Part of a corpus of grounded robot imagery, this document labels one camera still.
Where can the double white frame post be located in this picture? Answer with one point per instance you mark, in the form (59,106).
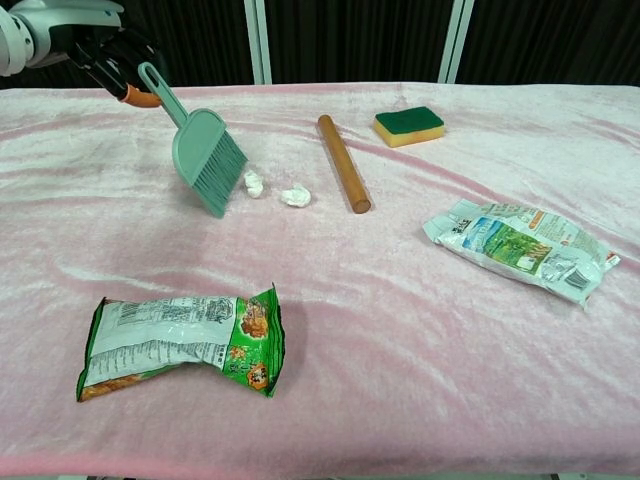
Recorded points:
(259,40)

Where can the white snack bag landscape print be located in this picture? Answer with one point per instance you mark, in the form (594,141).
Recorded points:
(520,245)

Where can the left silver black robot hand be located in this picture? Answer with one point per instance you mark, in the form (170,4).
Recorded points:
(75,30)

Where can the teal plastic hand broom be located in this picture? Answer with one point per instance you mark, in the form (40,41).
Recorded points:
(200,145)

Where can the green white snack bag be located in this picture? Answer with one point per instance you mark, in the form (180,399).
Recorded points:
(175,335)

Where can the green yellow sponge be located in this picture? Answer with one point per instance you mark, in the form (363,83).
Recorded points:
(410,125)

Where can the pink velvet tablecloth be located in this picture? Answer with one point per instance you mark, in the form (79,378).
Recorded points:
(375,325)

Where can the large white paper ball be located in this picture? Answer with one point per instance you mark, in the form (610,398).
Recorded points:
(296,196)

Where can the wooden rolling pin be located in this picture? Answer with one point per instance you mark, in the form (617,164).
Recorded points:
(342,162)

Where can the small round paper ball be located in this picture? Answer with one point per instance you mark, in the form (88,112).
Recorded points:
(253,184)

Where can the black curtain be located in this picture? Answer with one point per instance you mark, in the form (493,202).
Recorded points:
(350,35)

